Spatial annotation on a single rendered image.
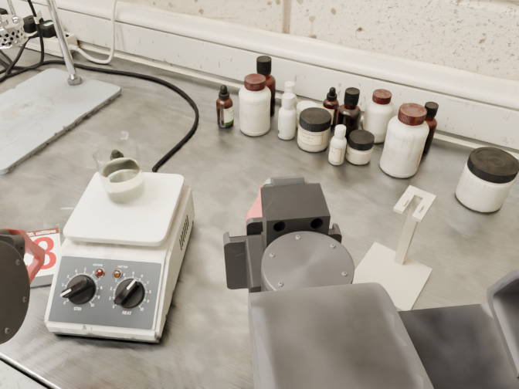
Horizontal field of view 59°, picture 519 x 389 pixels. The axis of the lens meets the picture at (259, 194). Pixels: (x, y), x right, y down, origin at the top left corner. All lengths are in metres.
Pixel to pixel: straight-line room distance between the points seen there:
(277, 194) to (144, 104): 0.64
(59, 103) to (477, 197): 0.75
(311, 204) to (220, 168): 0.45
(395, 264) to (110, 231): 0.35
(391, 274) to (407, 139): 0.21
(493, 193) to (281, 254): 0.47
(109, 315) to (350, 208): 0.36
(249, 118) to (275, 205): 0.50
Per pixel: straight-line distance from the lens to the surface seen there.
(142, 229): 0.54
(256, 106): 0.78
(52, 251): 0.64
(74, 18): 1.18
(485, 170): 0.70
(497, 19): 0.82
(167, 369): 0.53
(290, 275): 0.28
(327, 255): 0.29
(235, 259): 0.40
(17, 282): 0.31
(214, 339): 0.54
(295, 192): 0.32
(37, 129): 0.91
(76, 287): 0.54
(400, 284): 0.60
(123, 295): 0.52
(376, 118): 0.79
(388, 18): 0.84
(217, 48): 0.95
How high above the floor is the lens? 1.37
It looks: 42 degrees down
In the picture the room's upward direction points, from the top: straight up
